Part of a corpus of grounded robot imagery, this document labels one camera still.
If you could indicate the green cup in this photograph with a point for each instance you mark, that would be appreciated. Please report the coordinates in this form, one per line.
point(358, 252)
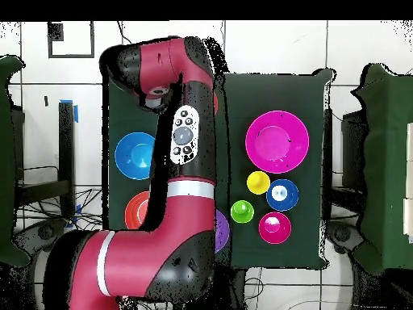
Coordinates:
point(242, 211)

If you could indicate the small orange bowl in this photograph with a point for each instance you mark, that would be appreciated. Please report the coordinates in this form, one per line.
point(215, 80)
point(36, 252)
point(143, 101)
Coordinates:
point(215, 103)

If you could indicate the large orange bowl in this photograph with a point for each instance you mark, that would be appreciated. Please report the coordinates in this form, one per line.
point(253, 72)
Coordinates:
point(137, 211)

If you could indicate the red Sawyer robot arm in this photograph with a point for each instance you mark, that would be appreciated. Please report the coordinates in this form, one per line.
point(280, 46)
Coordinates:
point(161, 252)

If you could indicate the yellow cup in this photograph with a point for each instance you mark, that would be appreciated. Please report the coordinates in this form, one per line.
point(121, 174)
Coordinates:
point(258, 182)

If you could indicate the purple bowl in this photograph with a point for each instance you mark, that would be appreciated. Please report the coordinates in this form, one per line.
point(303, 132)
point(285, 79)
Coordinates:
point(222, 231)

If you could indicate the small dark blue bowl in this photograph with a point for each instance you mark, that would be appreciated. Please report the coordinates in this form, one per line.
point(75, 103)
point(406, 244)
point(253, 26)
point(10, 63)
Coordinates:
point(272, 201)

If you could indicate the light blue bowl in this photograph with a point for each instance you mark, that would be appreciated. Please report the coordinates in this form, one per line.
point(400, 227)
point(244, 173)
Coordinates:
point(134, 155)

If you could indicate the large pink bowl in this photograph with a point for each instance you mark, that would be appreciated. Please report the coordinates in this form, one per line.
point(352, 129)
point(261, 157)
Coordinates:
point(277, 142)

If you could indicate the small crimson bowl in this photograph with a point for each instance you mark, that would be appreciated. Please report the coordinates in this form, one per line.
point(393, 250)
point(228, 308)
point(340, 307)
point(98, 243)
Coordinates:
point(275, 228)

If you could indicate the dark green tablecloth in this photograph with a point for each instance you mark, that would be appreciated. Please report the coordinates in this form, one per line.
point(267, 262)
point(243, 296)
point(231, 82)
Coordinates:
point(264, 90)

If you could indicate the blue tape strip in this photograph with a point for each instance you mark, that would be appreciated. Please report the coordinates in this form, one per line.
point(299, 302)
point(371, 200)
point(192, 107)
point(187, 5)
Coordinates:
point(76, 114)

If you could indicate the black caster base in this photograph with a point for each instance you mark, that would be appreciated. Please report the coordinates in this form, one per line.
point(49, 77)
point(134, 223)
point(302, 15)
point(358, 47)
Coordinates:
point(342, 234)
point(45, 232)

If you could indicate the green cloth covered table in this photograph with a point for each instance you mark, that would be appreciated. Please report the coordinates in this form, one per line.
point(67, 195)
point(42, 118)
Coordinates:
point(9, 161)
point(387, 161)

